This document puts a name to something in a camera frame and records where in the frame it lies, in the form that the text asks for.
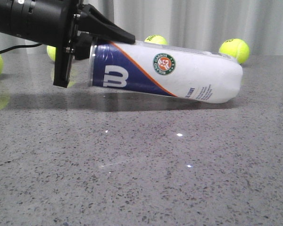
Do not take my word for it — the yellow tennis ball right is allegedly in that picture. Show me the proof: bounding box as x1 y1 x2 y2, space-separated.
219 39 250 64

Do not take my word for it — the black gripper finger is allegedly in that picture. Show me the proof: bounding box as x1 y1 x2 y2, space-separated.
74 33 98 60
79 4 135 44

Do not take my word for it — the yellow tennis ball middle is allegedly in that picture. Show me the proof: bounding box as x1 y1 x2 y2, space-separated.
144 34 168 45

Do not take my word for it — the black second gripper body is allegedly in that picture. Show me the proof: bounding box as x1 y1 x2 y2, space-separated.
53 0 92 88

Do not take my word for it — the white blue tennis ball can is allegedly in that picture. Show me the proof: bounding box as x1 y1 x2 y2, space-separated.
89 40 243 104

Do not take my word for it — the yellow tennis ball with lettering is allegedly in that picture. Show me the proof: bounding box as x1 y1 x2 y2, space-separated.
47 45 56 62

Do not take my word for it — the black second robot arm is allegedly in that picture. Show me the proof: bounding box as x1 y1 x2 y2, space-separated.
0 0 135 88

